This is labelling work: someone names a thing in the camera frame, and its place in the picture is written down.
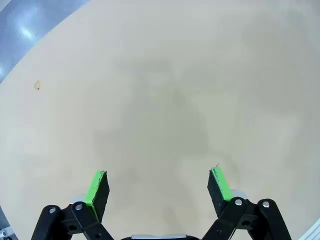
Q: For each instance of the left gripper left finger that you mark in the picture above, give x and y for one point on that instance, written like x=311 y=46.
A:
x=96 y=195

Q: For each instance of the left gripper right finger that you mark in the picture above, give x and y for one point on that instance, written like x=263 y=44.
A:
x=220 y=195

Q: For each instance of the white ribbed mounting platform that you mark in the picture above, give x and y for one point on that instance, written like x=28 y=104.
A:
x=315 y=233

